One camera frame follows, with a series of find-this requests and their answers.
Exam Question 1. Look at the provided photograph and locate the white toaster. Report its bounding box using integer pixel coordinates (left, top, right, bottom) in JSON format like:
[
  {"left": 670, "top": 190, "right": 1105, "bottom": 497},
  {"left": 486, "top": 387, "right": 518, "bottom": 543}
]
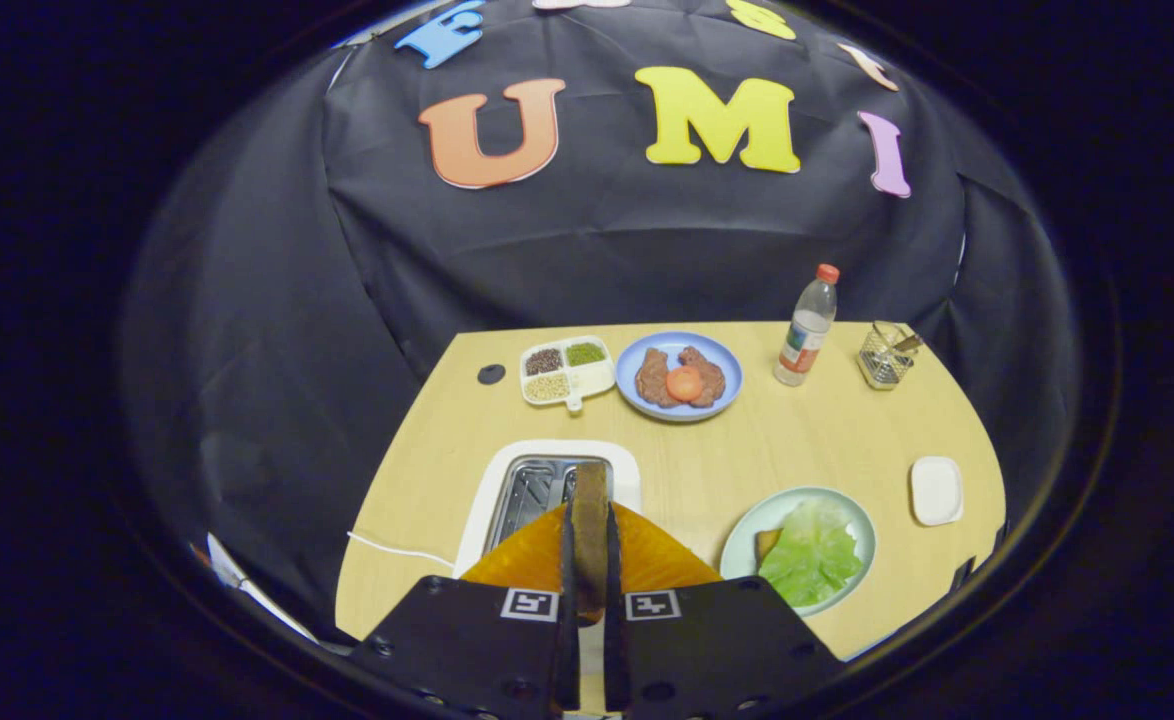
[{"left": 452, "top": 439, "right": 644, "bottom": 581}]

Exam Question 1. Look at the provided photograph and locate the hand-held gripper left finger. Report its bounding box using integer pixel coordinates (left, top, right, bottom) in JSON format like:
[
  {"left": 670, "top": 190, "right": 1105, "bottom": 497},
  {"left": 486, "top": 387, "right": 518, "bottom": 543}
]
[{"left": 345, "top": 500, "right": 582, "bottom": 719}]

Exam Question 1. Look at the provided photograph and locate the brown toasted bread slice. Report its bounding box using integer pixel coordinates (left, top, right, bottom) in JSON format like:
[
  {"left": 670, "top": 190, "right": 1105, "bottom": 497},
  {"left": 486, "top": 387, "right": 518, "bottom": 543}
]
[{"left": 571, "top": 461, "right": 611, "bottom": 623}]

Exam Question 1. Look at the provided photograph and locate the green lettuce leaf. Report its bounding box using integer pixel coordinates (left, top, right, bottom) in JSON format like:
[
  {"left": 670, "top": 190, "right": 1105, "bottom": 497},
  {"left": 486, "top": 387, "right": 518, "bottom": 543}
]
[{"left": 758, "top": 500, "right": 864, "bottom": 609}]

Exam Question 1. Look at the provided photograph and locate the metal wire chopstick holder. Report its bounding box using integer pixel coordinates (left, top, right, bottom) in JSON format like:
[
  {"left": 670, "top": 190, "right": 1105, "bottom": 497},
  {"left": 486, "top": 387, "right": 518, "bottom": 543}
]
[{"left": 856, "top": 320, "right": 924, "bottom": 391}]

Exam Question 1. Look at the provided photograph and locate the brown meat slice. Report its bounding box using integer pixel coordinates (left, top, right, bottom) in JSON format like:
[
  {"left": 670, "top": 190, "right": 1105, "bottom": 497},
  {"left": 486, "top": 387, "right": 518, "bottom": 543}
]
[
  {"left": 634, "top": 347, "right": 676, "bottom": 409},
  {"left": 678, "top": 346, "right": 727, "bottom": 408}
]

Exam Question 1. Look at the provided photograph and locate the pale green round plate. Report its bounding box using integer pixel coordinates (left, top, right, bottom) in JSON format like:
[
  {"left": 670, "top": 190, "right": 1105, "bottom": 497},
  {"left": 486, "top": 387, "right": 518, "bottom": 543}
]
[{"left": 719, "top": 486, "right": 878, "bottom": 619}]

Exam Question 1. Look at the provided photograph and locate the white compartment dish with grains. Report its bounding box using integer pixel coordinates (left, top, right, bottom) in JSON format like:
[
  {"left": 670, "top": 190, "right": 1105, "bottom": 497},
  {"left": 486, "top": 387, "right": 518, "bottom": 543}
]
[{"left": 518, "top": 335, "right": 617, "bottom": 414}]

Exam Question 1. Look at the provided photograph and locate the white power cable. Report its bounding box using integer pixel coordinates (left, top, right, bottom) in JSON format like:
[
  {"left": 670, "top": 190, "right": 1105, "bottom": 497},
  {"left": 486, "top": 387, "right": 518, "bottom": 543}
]
[{"left": 346, "top": 530, "right": 458, "bottom": 571}]

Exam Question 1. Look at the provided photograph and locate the small white square plate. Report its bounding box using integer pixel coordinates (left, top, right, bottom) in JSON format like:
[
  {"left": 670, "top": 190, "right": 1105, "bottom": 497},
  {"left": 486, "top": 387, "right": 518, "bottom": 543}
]
[{"left": 909, "top": 455, "right": 965, "bottom": 528}]

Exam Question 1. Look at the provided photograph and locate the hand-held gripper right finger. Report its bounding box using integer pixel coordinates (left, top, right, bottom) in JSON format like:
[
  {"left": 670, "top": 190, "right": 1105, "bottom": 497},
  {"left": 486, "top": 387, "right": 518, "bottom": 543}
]
[{"left": 603, "top": 502, "right": 846, "bottom": 719}]

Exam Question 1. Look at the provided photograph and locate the black backdrop cloth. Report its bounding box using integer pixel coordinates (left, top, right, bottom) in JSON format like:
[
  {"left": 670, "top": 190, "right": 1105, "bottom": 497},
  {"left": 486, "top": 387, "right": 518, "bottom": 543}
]
[{"left": 117, "top": 0, "right": 1083, "bottom": 641}]

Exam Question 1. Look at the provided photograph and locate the blue round plate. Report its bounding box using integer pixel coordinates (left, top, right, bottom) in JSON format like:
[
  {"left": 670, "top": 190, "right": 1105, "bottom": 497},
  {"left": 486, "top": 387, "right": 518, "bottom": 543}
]
[{"left": 614, "top": 331, "right": 745, "bottom": 424}]

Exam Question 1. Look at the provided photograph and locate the clear water bottle red cap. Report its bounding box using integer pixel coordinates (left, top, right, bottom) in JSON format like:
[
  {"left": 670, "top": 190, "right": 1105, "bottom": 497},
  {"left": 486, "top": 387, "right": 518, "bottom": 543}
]
[{"left": 772, "top": 263, "right": 841, "bottom": 388}]

